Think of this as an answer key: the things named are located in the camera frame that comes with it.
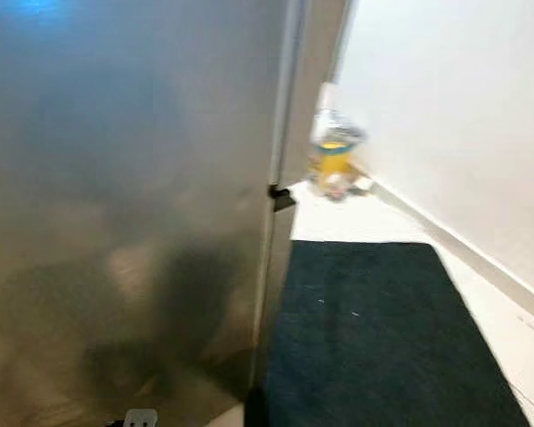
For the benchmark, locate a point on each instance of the grey steel fridge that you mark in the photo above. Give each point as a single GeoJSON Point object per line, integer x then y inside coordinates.
{"type": "Point", "coordinates": [133, 196]}

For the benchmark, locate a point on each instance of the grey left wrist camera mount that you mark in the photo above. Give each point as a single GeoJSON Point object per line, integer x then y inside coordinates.
{"type": "Point", "coordinates": [140, 418]}

